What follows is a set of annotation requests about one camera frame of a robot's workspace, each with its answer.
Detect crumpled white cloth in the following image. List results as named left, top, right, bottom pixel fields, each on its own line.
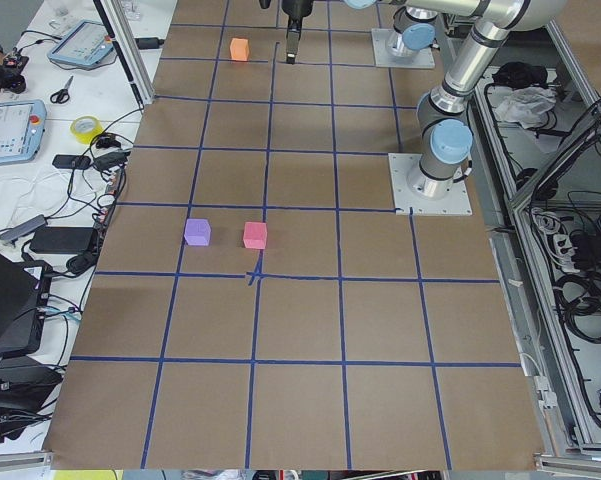
left=494, top=87, right=556, bottom=129

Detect purple foam block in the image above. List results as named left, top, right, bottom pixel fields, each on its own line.
left=183, top=218, right=212, bottom=246

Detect upper blue teach pendant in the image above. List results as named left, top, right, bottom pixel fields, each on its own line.
left=47, top=20, right=114, bottom=70

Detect black laptop power brick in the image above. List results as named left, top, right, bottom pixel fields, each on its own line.
left=30, top=226, right=95, bottom=254

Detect brown paper table cover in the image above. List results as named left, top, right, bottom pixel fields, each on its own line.
left=45, top=1, right=543, bottom=471

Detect pink foam block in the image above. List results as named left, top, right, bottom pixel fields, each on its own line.
left=243, top=221, right=268, bottom=250

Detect black handled scissors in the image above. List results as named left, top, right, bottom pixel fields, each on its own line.
left=49, top=76, right=74, bottom=105

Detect blue teach pendant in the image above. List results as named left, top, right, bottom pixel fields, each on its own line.
left=0, top=100, right=47, bottom=165
left=47, top=20, right=114, bottom=70

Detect yellow tape roll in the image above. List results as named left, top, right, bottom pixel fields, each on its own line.
left=70, top=115, right=104, bottom=145

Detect aluminium frame post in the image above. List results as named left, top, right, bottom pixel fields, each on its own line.
left=93, top=0, right=155, bottom=108

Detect lower blue teach pendant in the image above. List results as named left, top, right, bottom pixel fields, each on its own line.
left=0, top=100, right=47, bottom=165

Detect orange foam block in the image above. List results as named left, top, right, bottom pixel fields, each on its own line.
left=230, top=37, right=250, bottom=62

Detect black monitor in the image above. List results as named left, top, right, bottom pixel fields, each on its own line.
left=0, top=254, right=51, bottom=358

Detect grey usb hub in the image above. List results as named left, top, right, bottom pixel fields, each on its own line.
left=0, top=215, right=47, bottom=243

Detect small black adapter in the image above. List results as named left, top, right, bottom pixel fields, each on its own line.
left=52, top=154, right=91, bottom=170

